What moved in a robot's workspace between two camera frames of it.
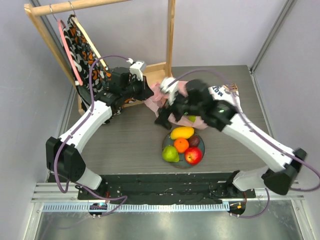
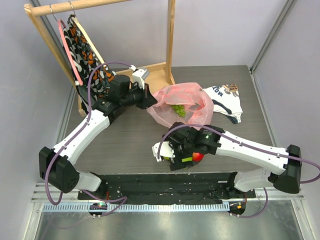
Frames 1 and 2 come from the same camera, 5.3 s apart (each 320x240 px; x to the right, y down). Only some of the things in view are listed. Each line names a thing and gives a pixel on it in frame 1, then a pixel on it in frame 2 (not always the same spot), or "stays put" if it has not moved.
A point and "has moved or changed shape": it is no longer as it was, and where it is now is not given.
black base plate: (164, 188) stays put
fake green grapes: (192, 118) has moved or changed shape
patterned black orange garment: (92, 77) stays put
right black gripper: (173, 107) to (179, 155)
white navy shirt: (228, 92) stays put
